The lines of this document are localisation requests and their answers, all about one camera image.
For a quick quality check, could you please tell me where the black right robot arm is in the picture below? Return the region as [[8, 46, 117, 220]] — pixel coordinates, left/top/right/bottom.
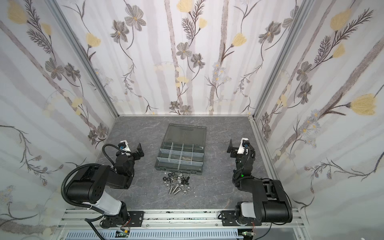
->
[[227, 138, 293, 226]]

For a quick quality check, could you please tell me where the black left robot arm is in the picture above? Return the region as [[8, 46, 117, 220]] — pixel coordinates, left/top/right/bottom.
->
[[61, 141, 145, 229]]

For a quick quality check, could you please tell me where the grey plastic organizer box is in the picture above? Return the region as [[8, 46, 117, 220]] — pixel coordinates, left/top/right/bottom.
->
[[155, 124, 207, 175]]

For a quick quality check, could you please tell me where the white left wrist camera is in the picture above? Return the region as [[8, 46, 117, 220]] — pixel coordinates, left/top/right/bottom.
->
[[118, 140, 131, 154]]

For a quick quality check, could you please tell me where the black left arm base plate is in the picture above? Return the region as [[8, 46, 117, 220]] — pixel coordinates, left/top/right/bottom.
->
[[100, 211, 145, 229]]

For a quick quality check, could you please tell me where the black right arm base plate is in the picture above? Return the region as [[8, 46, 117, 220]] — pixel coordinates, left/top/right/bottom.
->
[[218, 210, 240, 227]]

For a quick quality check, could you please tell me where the aluminium front rail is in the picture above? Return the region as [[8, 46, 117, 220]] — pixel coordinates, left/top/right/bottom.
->
[[53, 209, 309, 239]]

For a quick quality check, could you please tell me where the black corrugated cable conduit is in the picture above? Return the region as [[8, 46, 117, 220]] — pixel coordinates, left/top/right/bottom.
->
[[60, 163, 101, 209]]

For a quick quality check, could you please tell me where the white slotted cable duct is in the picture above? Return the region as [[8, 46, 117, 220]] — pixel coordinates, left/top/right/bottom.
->
[[64, 228, 244, 240]]

